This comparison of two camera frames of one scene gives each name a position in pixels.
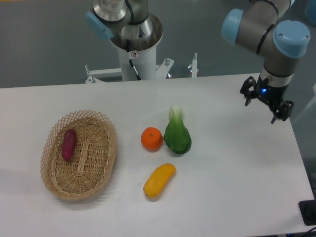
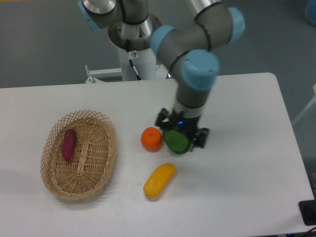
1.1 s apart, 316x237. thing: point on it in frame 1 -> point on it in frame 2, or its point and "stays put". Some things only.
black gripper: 271,95 -> 177,120
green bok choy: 177,136 stays put
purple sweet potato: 69,144 stays put
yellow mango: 158,179 stays put
